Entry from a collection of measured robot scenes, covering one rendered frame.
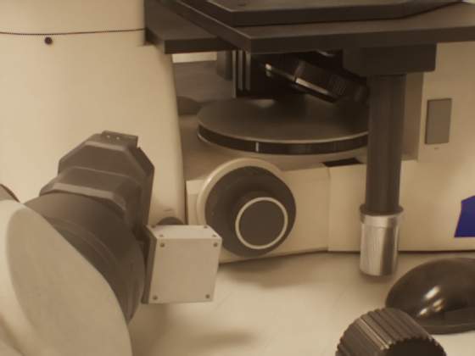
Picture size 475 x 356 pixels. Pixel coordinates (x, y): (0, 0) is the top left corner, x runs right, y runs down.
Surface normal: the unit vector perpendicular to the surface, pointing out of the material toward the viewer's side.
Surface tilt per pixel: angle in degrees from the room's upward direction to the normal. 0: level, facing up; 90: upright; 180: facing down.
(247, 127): 0
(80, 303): 69
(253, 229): 90
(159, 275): 91
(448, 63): 90
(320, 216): 90
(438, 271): 17
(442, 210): 81
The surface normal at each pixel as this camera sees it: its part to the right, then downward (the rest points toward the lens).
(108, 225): 0.67, -0.69
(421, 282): -0.50, -0.70
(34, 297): 0.93, -0.32
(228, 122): 0.00, -0.95
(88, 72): 0.30, 0.30
